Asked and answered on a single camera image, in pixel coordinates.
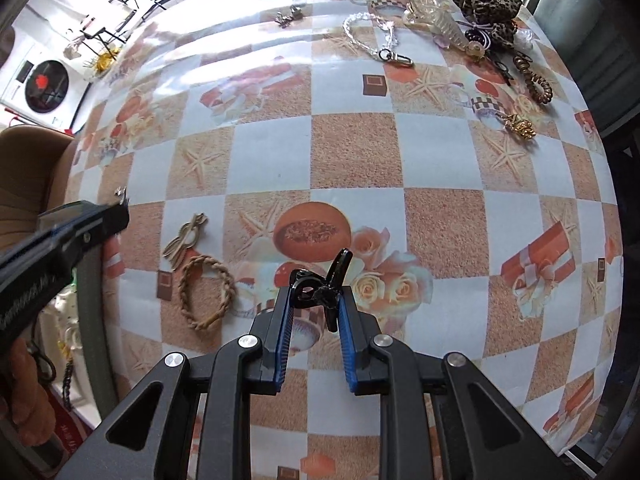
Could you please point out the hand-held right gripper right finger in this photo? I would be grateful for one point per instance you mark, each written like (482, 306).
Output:
(347, 345)

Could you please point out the bronze hair clip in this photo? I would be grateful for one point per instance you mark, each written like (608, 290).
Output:
(182, 242)

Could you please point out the thin black hair clip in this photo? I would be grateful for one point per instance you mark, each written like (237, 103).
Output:
(501, 69)

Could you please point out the grey storage box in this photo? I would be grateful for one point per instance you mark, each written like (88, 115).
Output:
(92, 340)

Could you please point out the checkered printed tablecloth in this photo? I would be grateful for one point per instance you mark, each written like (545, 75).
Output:
(350, 160)

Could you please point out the tan upholstered chair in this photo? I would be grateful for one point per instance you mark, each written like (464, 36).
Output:
(30, 180)

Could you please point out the person's left hand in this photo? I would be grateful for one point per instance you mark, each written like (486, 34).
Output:
(30, 400)

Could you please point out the white lace scrunchie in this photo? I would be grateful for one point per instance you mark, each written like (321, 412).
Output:
(525, 39)

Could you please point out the clear hair claw clip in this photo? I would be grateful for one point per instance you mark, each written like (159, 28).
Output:
(452, 32)

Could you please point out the black hair claw clip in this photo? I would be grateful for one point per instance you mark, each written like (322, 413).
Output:
(320, 287)

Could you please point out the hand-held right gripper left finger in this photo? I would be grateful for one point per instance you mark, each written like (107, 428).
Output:
(282, 340)

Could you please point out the gold brooch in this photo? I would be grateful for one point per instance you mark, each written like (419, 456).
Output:
(520, 127)

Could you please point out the small dark metal charm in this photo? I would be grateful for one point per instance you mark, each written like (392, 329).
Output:
(287, 16)

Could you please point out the yellow floor ornament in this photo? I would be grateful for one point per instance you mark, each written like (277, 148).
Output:
(105, 61)

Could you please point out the grey refrigerator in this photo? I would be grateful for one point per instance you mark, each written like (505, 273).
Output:
(585, 25)

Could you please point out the white washing machine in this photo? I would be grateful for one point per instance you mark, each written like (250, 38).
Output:
(45, 85)

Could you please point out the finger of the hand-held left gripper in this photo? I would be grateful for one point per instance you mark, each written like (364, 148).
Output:
(100, 227)
(60, 217)

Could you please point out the leopard print scrunchie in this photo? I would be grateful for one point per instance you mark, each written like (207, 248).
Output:
(492, 7)

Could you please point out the black folding chair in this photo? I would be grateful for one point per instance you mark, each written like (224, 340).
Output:
(125, 15)

